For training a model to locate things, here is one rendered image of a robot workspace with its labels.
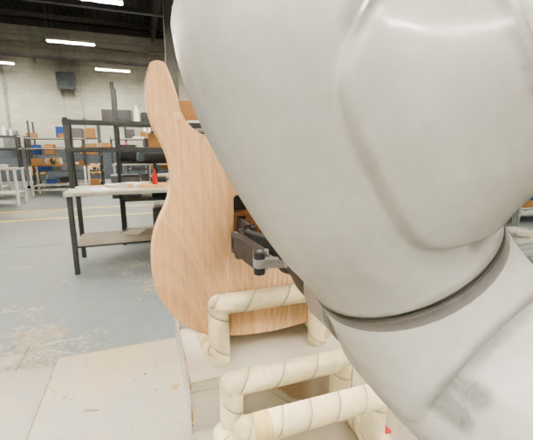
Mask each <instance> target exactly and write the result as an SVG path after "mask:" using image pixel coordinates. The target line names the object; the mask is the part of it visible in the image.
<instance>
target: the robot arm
mask: <svg viewBox="0 0 533 440"><path fill-rule="evenodd" d="M171 32H172V36H173V41H174V50H175V55H176V58H177V62H178V65H179V68H180V71H181V76H182V80H183V83H184V86H185V88H186V90H187V93H188V97H189V99H190V101H191V104H192V107H193V109H194V111H195V114H196V117H197V119H198V121H199V122H200V124H201V127H202V130H203V132H204V133H205V135H206V137H207V139H208V142H209V144H210V146H211V147H212V149H213V151H214V153H215V156H216V157H217V159H218V161H219V162H220V164H221V165H222V168H223V170H224V171H225V173H226V175H227V177H228V178H229V180H230V182H231V183H232V185H233V187H234V189H235V190H236V193H237V194H238V195H239V197H240V198H241V200H242V202H243V204H244V206H245V207H246V209H247V210H248V212H249V213H250V215H251V216H252V218H253V219H254V221H255V222H256V225H257V226H258V228H259V229H260V230H261V232H262V233H263V234H262V233H259V232H256V226H254V225H253V224H251V223H250V222H248V221H247V220H245V219H244V218H243V217H240V218H238V229H237V231H235V232H232V233H231V251H232V252H233V253H234V254H236V255H237V256H238V257H239V258H240V259H241V260H243V261H244V262H245V263H246V264H248V265H249V266H251V267H252V268H253V271H254V274H255V275H257V276H263V275H264V274H265V271H268V270H269V268H278V269H279V270H280V271H281V272H283V273H285V274H289V275H290V276H291V277H292V279H293V281H294V283H295V285H296V287H297V289H298V290H299V291H300V292H301V293H302V294H303V295H304V297H305V300H306V303H307V306H308V307H309V309H310V310H311V312H312V314H313V315H314V316H315V317H316V318H317V319H318V320H319V321H320V322H321V323H322V324H323V325H324V326H325V327H326V328H327V329H328V330H329V331H330V332H331V334H332V335H333V336H334V337H335V339H336V340H337V341H338V342H339V343H340V346H341V347H342V350H343V352H344V354H345V356H346V358H347V359H348V361H349V362H350V363H351V364H352V366H353V367H354V369H355V370H356V371H357V372H358V374H359V375H360V376H361V377H362V378H363V380H364V381H365V382H366V383H367V384H368V385H369V386H370V388H371V389H372V390H373V391H374V393H375V394H376V395H377V396H378V397H379V399H380V400H381V401H382V402H383V403H384V404H385V405H386V406H387V407H388V408H389V409H390V410H391V411H392V412H393V413H394V414H395V415H396V417H397V418H398V419H399V420H400V421H401V422H402V423H403V424H404V425H405V426H406V427H407V428H408V429H409V430H410V431H411V432H412V433H413V434H414V435H415V436H416V437H418V438H419V439H420V440H533V264H532V263H531V262H530V261H529V259H528V258H527V257H526V256H525V255H524V254H523V252H522V251H521V250H520V248H519V247H518V246H517V244H516V243H515V242H514V240H513V238H512V237H511V235H510V234H509V232H508V230H507V228H506V226H505V224H506V223H507V222H508V221H509V219H510V218H511V217H512V216H513V215H514V214H515V213H516V211H517V210H518V209H520V208H521V207H522V206H523V205H524V204H525V203H526V202H528V201H529V199H530V198H531V197H533V0H174V3H173V6H172V14H171Z"/></svg>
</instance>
